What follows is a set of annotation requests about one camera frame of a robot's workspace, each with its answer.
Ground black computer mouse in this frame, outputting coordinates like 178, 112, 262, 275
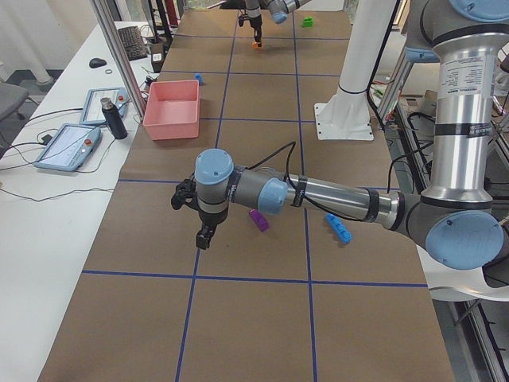
88, 57, 107, 68

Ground purple toy block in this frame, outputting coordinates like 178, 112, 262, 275
249, 209, 269, 232

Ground long blue toy block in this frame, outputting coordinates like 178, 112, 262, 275
324, 213, 352, 244

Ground black water bottle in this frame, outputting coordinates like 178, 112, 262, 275
100, 97, 127, 139

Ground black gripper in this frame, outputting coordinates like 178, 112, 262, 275
247, 14, 262, 45
196, 209, 228, 250

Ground brown paper table cover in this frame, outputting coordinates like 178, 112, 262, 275
40, 10, 454, 381

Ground near blue teach pendant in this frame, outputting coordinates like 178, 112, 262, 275
33, 123, 102, 172

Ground green toy block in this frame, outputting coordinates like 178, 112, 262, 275
301, 17, 313, 28

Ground aluminium frame post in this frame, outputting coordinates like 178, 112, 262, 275
90, 0, 146, 121

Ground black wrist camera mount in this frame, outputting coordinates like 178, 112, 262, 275
171, 178, 198, 211

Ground white chair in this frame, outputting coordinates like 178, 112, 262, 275
416, 245, 508, 302

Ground far blue teach pendant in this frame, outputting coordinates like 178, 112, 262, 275
79, 87, 131, 126

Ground pink plastic box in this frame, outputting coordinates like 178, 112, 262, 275
143, 80, 200, 141

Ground white camera stand column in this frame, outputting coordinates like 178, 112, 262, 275
314, 0, 398, 141

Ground black keyboard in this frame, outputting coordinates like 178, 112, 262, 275
118, 26, 147, 61

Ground small blue toy block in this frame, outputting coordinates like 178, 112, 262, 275
194, 73, 204, 85

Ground blue teach pendant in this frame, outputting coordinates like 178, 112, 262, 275
79, 87, 131, 126
33, 123, 102, 172

